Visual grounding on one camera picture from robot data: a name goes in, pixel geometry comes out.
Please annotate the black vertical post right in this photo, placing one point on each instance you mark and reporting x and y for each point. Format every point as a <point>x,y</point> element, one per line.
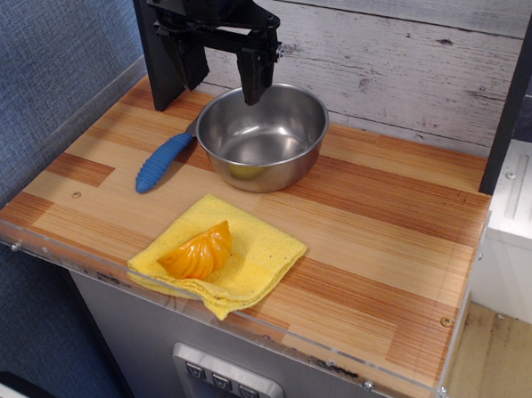
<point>511,110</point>

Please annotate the yellow folded cloth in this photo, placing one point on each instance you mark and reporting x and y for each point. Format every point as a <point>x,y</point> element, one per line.
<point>261,256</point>

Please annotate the grey toy fridge cabinet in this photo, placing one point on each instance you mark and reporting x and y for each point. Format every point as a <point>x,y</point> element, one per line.
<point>140,329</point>

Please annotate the orange plastic toy food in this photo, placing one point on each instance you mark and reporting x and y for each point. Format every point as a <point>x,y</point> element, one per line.
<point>199,257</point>

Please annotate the stainless steel bowl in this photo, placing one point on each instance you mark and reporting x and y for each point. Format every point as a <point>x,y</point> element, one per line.
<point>267,146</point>

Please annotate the silver dispenser button panel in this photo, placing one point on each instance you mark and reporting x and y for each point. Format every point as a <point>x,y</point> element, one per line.
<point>204,375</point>

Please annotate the white toy sink counter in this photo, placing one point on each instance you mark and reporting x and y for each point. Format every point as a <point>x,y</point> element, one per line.
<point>502,274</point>

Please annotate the black vertical post left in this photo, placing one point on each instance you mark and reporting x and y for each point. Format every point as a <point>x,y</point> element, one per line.
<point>164,82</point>

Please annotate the clear acrylic table guard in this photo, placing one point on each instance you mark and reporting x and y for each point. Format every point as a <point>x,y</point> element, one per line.
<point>347,284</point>

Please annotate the blue handled utensil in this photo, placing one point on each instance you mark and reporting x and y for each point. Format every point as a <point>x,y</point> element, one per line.
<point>159,161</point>

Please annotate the black vertical post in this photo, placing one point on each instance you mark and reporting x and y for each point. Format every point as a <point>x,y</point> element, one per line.
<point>164,82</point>
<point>511,110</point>

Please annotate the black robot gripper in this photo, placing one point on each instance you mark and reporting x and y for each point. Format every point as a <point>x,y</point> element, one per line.
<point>187,27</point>

